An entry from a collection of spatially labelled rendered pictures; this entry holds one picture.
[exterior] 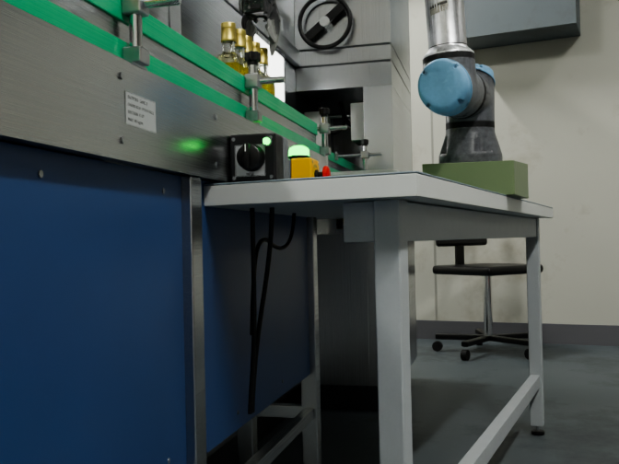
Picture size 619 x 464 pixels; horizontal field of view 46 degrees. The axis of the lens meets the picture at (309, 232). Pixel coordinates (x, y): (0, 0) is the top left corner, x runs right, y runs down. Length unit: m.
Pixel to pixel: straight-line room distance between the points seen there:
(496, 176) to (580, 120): 3.00
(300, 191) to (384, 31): 1.83
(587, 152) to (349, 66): 2.16
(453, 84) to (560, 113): 3.09
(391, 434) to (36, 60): 0.69
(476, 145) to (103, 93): 1.07
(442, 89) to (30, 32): 1.05
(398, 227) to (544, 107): 3.69
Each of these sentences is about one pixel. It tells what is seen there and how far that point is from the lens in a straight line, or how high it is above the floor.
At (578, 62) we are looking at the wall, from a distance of 4.72.
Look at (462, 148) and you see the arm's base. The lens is 1.73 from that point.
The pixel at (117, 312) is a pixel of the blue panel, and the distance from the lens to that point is 0.90.
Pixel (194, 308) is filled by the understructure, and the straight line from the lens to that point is 1.07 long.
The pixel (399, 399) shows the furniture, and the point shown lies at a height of 0.43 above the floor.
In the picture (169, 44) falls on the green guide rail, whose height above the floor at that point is 0.94.
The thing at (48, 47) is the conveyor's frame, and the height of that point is 0.85.
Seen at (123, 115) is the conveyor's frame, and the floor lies 0.81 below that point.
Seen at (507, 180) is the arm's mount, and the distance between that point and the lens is 1.68.
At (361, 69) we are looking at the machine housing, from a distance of 2.83.
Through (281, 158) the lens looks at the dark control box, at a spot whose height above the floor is 0.80.
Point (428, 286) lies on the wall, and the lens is 4.79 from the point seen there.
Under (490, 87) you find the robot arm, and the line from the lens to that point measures 1.78.
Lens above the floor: 0.66
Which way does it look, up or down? 1 degrees up
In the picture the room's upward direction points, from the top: 1 degrees counter-clockwise
